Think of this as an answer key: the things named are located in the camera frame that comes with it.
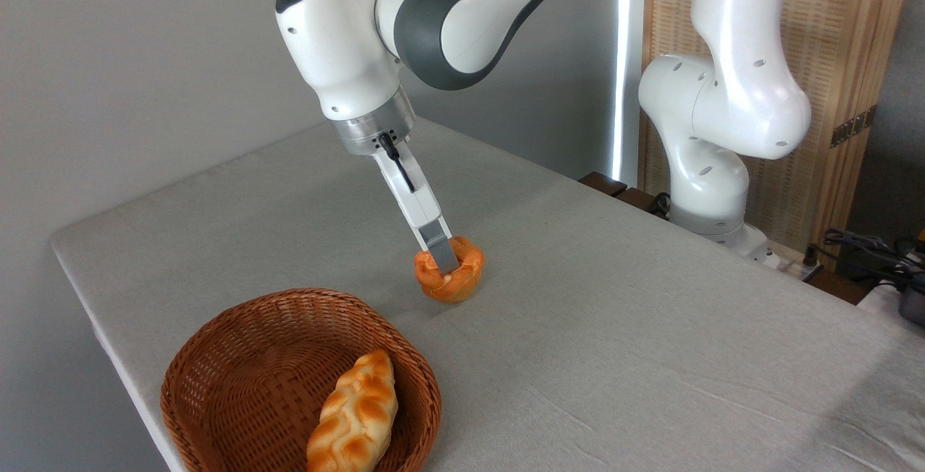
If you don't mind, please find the grey tablecloth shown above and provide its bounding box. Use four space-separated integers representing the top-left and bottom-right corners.
49 119 925 472

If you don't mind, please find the brown wicker basket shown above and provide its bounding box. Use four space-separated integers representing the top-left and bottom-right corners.
160 288 442 472

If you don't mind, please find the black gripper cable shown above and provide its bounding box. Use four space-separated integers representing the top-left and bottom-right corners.
377 132 417 194

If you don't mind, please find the wooden slatted folding screen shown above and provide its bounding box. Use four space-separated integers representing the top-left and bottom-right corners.
640 0 916 270

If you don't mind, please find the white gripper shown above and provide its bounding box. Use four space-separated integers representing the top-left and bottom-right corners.
372 141 463 275

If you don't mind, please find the black cable bundle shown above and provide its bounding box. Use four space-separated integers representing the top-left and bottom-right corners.
804 228 925 289

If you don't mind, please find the bright white vertical post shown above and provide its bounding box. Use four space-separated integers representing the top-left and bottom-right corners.
611 0 646 188

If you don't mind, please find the dark metal screen hinge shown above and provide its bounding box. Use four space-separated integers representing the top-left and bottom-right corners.
830 105 877 149

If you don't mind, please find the dark brown wooden block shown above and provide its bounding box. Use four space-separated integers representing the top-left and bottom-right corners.
614 187 670 219
578 172 628 198

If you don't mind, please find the round orange bread roll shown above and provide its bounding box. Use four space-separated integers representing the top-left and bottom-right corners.
413 236 486 304

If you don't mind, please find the long braided bread loaf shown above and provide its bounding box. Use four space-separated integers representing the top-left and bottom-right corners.
306 348 399 472

